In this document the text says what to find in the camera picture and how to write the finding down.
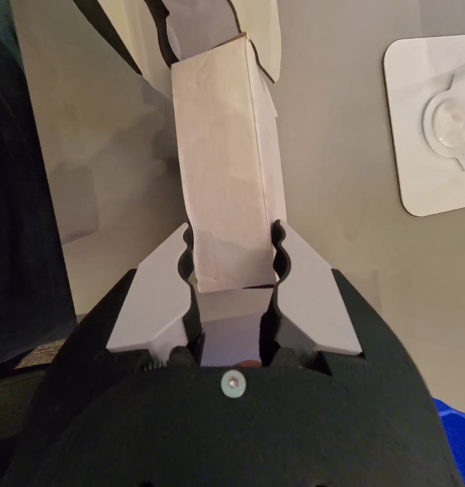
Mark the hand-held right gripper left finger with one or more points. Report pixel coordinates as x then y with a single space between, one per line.
152 308

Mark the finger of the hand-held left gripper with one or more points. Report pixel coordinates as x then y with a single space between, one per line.
129 34
262 30

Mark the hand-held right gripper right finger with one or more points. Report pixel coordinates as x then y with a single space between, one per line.
316 308

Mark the white cardboard box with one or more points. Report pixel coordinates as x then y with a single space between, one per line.
221 171

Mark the blue plastic bin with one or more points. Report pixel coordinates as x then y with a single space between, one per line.
460 445

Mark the clear suction cup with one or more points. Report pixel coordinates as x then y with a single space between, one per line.
453 125

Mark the white rounded base plate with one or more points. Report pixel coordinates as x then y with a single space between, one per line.
415 114

